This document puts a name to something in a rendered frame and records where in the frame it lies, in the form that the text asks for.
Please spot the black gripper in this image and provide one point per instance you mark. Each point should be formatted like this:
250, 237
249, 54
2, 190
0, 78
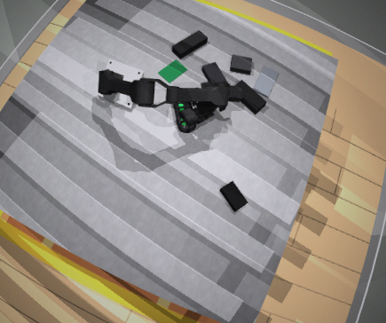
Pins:
202, 112

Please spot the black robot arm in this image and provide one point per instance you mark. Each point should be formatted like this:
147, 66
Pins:
141, 91

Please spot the dark grey switch panel with green rocker switches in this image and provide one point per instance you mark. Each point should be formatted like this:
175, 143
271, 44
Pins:
182, 126

